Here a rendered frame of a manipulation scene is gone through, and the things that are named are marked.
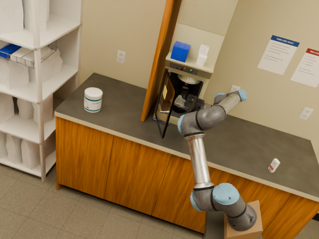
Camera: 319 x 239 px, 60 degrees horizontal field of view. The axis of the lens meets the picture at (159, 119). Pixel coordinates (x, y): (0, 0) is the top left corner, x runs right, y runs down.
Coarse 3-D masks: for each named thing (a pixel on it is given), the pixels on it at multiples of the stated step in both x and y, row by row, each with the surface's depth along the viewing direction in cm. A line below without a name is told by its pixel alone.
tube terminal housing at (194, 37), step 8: (176, 24) 179; (176, 32) 181; (184, 32) 180; (192, 32) 179; (200, 32) 178; (208, 32) 176; (176, 40) 184; (184, 40) 183; (192, 40) 182; (200, 40) 180; (208, 40) 179; (216, 40) 178; (192, 48) 185; (216, 48) 181; (192, 56) 188; (208, 56) 185; (216, 56) 184; (176, 72) 197; (184, 72) 195; (200, 80) 196; (208, 80) 194; (200, 96) 202; (176, 120) 219
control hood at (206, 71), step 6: (168, 54) 186; (168, 60) 181; (174, 60) 180; (186, 60) 184; (192, 60) 186; (168, 66) 192; (186, 66) 182; (192, 66) 179; (198, 66) 180; (204, 66) 182; (210, 66) 184; (186, 72) 192; (198, 72) 184; (204, 72) 181; (210, 72) 178
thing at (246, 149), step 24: (72, 96) 222; (120, 96) 237; (144, 96) 245; (72, 120) 204; (96, 120) 205; (120, 120) 211; (240, 120) 247; (144, 144) 200; (168, 144) 201; (216, 144) 212; (240, 144) 219; (264, 144) 226; (288, 144) 233; (216, 168) 197; (240, 168) 196; (264, 168) 202; (288, 168) 207; (312, 168) 214; (312, 192) 192
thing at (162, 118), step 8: (168, 72) 191; (168, 80) 188; (168, 88) 187; (160, 96) 204; (168, 96) 186; (160, 104) 203; (168, 104) 185; (168, 112) 184; (160, 120) 200; (160, 128) 199; (160, 136) 198
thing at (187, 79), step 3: (180, 75) 203; (183, 75) 201; (180, 78) 202; (183, 78) 201; (186, 78) 200; (189, 78) 200; (192, 78) 200; (183, 81) 201; (186, 81) 200; (189, 81) 200; (192, 81) 200; (195, 81) 201; (198, 81) 203
